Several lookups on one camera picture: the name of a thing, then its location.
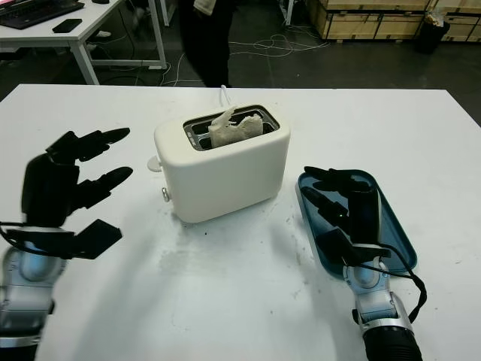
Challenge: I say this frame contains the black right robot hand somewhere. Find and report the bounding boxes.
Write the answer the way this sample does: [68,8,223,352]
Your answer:
[302,165,379,246]

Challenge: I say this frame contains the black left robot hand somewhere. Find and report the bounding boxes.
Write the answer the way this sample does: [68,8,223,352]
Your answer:
[20,127,135,229]

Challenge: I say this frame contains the slice of white bread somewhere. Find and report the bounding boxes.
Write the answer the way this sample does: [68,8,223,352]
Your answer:
[207,105,265,148]

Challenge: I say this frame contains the blue oblong tray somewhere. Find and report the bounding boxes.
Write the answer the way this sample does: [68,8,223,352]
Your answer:
[295,168,419,280]

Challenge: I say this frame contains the white two-slot toaster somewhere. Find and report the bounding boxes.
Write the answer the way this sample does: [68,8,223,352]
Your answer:
[153,103,292,224]

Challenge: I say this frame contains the white office desk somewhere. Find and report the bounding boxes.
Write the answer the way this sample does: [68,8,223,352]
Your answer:
[0,0,168,86]

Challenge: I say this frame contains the black smartphone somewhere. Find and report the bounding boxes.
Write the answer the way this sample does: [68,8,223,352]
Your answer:
[51,18,83,34]

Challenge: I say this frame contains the black keyboard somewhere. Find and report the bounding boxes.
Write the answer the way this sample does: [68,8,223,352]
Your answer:
[0,0,86,31]

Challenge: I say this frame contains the black waste bin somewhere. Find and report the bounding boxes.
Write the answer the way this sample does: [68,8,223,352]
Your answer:
[413,11,452,55]

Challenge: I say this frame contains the wooden shipping crates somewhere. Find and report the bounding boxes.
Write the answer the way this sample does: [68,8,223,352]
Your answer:
[305,0,481,43]

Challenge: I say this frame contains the person in white jacket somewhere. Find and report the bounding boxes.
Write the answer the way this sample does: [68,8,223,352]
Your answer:
[177,0,232,89]

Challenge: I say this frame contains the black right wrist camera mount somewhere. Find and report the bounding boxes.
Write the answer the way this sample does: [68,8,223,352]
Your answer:
[316,229,392,268]

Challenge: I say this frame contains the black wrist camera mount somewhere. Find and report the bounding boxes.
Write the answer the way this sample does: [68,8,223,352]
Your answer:
[316,229,392,268]
[5,218,123,261]

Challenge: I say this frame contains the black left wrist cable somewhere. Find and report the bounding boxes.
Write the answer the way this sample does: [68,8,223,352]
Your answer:
[0,221,24,246]

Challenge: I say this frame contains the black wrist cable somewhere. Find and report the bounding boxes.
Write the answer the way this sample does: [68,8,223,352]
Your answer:
[340,255,428,325]
[0,221,24,246]

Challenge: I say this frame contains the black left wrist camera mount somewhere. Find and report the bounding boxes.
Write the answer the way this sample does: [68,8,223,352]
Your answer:
[5,218,123,261]

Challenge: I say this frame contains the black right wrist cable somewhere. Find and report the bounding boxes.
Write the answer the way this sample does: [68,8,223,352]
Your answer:
[340,255,428,325]

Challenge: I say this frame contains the white toaster power cord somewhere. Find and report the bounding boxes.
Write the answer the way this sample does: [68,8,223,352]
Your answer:
[218,84,234,108]

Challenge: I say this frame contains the white cable on floor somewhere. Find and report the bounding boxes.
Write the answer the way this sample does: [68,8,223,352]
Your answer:
[228,34,332,58]

